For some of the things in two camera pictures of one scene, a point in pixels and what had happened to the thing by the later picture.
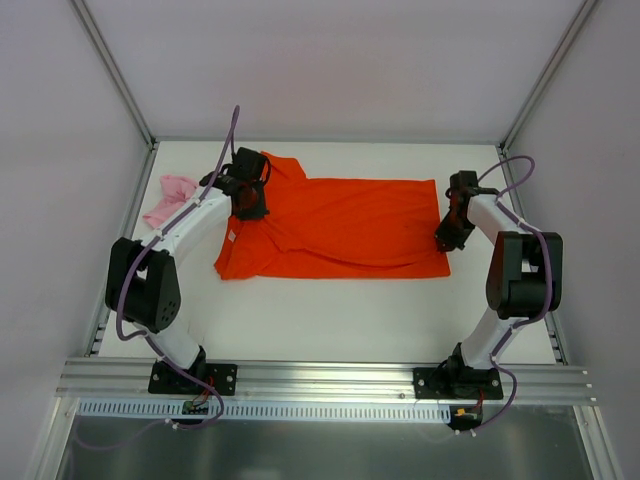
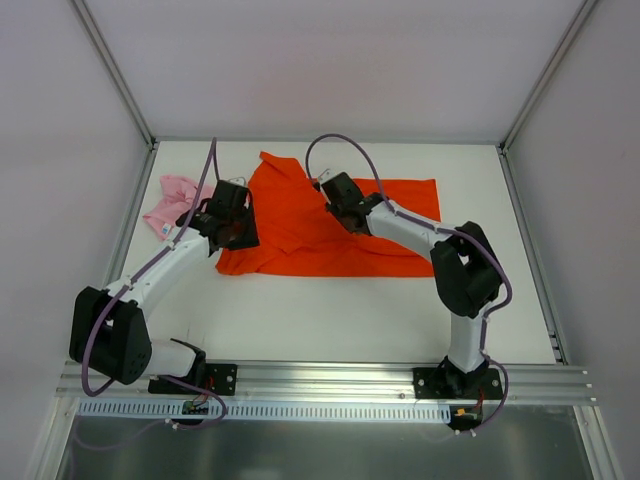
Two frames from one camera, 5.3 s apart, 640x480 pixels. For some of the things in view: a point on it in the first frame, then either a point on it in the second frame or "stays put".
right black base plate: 457,383 stays put
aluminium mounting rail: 128,380 stays put
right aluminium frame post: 540,86 stays put
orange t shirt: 335,228 stays put
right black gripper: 451,236 to 337,209
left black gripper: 252,209 to 245,232
